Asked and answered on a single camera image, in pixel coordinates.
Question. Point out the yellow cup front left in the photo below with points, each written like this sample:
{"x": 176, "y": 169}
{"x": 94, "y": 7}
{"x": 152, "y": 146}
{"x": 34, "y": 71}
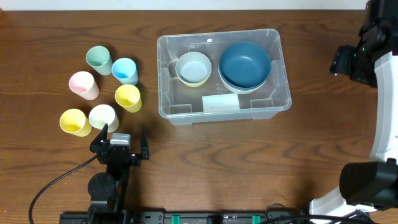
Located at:
{"x": 74, "y": 121}

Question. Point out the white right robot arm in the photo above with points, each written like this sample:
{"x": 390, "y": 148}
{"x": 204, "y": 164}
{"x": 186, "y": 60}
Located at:
{"x": 368, "y": 186}

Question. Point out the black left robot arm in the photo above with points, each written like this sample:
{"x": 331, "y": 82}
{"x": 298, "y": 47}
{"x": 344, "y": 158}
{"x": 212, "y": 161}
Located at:
{"x": 107, "y": 189}

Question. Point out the green cup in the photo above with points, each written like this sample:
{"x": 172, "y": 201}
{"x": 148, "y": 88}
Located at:
{"x": 99, "y": 58}

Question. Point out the light grey-blue bowl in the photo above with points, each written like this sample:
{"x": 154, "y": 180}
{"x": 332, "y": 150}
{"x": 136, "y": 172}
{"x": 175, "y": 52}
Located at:
{"x": 193, "y": 67}

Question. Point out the yellow cup near container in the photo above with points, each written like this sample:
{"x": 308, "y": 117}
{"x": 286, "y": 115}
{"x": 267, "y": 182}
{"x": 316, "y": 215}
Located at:
{"x": 129, "y": 97}

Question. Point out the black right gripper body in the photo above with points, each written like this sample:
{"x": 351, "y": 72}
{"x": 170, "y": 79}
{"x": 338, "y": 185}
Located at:
{"x": 342, "y": 62}

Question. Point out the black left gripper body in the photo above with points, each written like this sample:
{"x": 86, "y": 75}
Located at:
{"x": 119, "y": 154}

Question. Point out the yellow bowl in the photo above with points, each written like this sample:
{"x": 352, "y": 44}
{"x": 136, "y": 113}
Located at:
{"x": 193, "y": 85}

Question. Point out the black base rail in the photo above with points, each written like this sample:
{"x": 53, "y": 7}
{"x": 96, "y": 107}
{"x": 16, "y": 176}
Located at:
{"x": 158, "y": 217}

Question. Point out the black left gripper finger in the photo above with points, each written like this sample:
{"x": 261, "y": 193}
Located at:
{"x": 98, "y": 142}
{"x": 144, "y": 147}

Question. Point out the pale mint cup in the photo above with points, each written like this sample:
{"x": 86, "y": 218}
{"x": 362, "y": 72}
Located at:
{"x": 104, "y": 114}

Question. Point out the dark blue bowl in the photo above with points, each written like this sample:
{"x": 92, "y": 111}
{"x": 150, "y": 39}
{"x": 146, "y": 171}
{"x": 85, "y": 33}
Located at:
{"x": 245, "y": 65}

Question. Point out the pale bowl under blue bowl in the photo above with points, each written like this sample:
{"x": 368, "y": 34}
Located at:
{"x": 236, "y": 89}

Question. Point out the pink cup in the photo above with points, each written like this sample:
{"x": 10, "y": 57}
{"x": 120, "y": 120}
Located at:
{"x": 83, "y": 84}

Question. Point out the light blue cup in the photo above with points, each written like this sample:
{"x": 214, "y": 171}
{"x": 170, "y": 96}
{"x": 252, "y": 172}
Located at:
{"x": 125, "y": 70}

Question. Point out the clear plastic storage container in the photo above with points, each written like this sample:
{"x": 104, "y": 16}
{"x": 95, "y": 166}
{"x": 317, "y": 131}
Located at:
{"x": 212, "y": 101}

